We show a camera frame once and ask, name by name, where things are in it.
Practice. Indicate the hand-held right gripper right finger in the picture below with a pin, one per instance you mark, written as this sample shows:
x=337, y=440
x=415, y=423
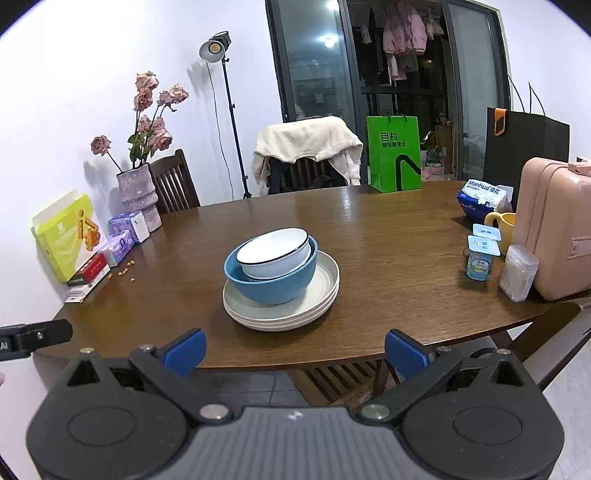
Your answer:
x=402, y=351

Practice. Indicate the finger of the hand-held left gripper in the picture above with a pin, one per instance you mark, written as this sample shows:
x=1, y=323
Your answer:
x=46, y=334

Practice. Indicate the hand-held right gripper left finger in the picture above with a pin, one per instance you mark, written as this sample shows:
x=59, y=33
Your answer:
x=187, y=351

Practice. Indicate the blue ribbed bowl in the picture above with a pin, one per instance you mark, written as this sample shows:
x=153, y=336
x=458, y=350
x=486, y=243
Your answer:
x=277, y=290

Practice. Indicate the flat white box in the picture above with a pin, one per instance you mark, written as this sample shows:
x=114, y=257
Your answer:
x=81, y=293

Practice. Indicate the red box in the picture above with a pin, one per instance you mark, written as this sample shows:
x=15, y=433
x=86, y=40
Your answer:
x=90, y=270

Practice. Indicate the yellow-green snack box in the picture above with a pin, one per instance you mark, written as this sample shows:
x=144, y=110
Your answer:
x=62, y=240

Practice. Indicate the scattered yellow kernels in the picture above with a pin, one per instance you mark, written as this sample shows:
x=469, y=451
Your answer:
x=123, y=272

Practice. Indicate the purple tissue pack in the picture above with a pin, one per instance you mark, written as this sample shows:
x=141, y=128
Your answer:
x=115, y=249

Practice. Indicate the light blue yogurt cup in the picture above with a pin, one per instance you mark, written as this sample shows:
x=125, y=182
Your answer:
x=480, y=263
x=487, y=230

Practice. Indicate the purple and white box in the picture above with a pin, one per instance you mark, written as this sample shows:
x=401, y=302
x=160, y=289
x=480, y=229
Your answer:
x=131, y=226

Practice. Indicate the clear cotton swab box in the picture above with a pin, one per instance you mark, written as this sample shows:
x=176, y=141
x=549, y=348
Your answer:
x=519, y=274

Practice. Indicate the dark wooden chair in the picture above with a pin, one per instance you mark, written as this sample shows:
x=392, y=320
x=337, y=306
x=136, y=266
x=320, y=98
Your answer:
x=545, y=332
x=178, y=184
x=304, y=173

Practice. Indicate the yellow mug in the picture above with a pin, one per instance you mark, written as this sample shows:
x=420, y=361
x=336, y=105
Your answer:
x=505, y=228

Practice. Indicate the blue tissue pack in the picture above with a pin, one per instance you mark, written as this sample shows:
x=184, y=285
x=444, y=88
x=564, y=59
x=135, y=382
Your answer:
x=482, y=198

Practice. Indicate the green paper bag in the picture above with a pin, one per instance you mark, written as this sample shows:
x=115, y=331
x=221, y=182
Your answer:
x=392, y=157

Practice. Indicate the pink suitcase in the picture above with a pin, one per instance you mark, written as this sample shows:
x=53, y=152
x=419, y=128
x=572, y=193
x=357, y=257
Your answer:
x=554, y=221

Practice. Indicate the dried pink roses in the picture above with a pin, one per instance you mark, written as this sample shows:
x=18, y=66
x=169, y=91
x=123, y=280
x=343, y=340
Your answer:
x=152, y=129

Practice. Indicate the black light stand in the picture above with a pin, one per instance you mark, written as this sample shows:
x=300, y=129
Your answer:
x=234, y=129

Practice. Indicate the cream jacket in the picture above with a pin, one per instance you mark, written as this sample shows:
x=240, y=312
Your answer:
x=309, y=138

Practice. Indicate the black paper bag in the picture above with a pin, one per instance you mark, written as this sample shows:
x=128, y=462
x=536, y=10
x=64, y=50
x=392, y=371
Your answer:
x=526, y=138

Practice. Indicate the sliding glass door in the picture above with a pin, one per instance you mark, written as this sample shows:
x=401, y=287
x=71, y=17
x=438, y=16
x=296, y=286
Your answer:
x=314, y=69

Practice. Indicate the studio light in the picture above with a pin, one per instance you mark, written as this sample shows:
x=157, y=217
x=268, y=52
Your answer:
x=214, y=46

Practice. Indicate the hanging pink clothes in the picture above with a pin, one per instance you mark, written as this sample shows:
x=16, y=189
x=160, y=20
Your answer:
x=406, y=32

